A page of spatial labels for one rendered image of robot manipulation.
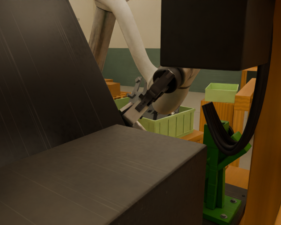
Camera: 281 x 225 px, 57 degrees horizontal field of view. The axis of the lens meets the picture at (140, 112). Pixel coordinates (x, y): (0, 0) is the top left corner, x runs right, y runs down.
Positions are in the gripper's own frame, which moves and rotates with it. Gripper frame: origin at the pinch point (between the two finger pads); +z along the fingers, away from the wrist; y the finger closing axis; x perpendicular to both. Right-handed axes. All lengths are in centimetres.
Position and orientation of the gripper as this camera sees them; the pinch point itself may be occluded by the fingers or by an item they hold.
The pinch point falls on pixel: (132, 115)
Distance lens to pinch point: 59.5
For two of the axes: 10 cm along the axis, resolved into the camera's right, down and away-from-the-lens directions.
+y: 4.3, -5.1, -7.4
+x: 7.5, 6.6, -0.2
